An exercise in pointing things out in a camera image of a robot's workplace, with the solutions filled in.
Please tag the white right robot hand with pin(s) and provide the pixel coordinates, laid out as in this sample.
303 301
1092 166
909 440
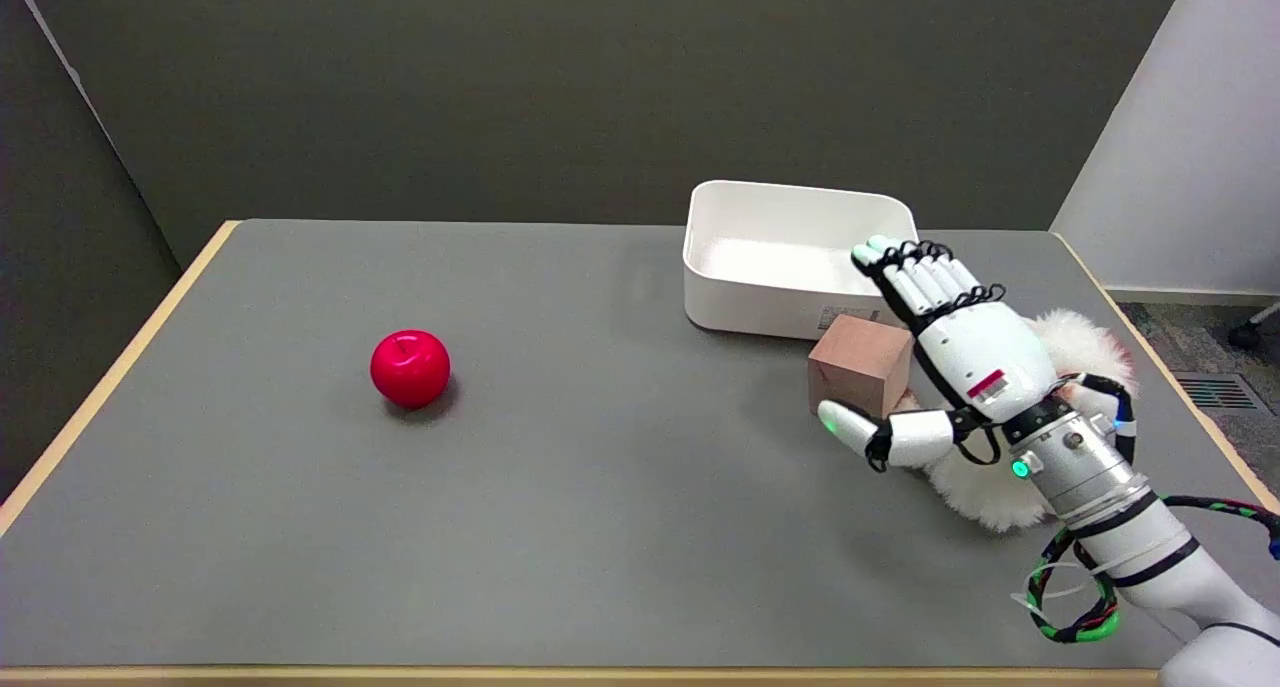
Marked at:
975 352

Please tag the wooden cube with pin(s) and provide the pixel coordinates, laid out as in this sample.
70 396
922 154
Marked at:
858 365

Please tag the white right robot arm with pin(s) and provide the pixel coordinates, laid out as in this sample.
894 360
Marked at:
1120 527

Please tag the white fluffy plush toy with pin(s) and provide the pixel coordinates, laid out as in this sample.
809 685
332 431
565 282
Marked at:
1085 342

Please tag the white plastic bin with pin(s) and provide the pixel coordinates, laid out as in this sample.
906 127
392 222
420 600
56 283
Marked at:
780 262

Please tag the floor vent grille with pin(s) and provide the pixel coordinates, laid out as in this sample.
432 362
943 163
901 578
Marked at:
1215 392

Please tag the black chair caster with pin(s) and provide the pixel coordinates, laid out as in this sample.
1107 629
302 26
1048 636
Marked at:
1250 332

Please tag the red apple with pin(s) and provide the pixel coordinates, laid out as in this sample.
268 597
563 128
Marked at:
410 368

